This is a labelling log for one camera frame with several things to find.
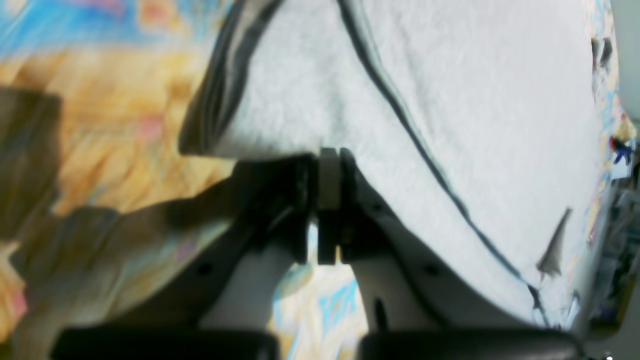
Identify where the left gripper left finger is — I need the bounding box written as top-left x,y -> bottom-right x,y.
51,149 -> 341,360

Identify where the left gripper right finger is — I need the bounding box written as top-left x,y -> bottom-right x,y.
340,148 -> 582,360

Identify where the grey T-shirt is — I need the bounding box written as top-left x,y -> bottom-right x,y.
179,0 -> 602,326

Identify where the patterned tablecloth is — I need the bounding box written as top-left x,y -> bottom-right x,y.
1,0 -> 638,360

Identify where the blue clamp bottom left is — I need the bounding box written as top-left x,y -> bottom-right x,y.
609,136 -> 635,166

